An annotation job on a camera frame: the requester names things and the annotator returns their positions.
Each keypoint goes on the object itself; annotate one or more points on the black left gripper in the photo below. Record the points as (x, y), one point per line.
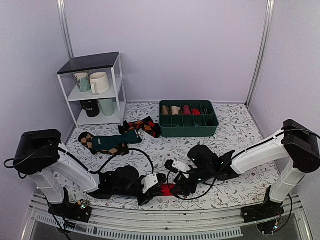
(152, 192)

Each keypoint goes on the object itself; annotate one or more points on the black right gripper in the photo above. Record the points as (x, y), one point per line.
(184, 185)

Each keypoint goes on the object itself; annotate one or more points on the red sock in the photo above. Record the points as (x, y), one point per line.
(196, 112)
(166, 189)

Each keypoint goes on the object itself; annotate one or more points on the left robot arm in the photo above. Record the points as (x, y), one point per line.
(40, 153)

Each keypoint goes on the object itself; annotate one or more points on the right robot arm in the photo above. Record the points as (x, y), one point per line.
(292, 141)

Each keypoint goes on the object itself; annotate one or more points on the floral table cloth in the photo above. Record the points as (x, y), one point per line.
(236, 131)

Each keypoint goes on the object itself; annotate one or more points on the black orange argyle sock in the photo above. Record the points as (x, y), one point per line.
(147, 125)

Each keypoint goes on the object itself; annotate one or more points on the green divided organizer box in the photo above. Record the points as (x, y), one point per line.
(181, 126)

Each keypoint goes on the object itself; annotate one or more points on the tan rolled sock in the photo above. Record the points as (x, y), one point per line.
(165, 110)

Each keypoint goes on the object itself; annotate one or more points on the beige rolled sock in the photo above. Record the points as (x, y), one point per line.
(175, 110)

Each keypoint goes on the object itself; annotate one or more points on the maroon rolled sock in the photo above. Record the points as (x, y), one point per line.
(186, 110)

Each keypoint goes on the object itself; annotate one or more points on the red rolled sock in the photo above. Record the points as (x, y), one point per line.
(196, 112)

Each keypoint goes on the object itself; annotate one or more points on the dark teal sock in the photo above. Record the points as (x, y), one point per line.
(100, 143)

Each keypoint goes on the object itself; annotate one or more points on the brown argyle sock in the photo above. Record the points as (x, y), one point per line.
(85, 139)

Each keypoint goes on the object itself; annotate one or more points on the mint green mug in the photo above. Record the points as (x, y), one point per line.
(107, 106)

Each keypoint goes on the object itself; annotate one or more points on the black mug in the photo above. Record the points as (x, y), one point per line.
(91, 108)

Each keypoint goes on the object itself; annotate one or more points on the white shelf rack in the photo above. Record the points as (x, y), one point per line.
(98, 97)

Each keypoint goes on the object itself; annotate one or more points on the cream mug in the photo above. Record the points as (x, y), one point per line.
(99, 83)

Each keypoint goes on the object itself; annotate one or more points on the teal patterned mug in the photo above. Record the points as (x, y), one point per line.
(82, 80)

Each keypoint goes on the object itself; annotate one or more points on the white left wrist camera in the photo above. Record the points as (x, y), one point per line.
(148, 182)

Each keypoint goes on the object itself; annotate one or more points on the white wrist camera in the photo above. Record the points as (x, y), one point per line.
(180, 166)
(148, 182)

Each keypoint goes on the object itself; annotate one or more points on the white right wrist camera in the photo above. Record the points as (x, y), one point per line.
(180, 166)

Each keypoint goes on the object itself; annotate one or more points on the aluminium front rail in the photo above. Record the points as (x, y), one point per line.
(206, 224)

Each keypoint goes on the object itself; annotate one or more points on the right aluminium corner post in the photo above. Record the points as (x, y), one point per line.
(262, 50)

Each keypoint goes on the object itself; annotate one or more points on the aluminium corner post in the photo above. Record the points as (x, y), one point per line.
(62, 13)
(262, 50)

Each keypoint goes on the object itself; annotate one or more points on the left aluminium corner post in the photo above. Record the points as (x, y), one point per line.
(62, 13)

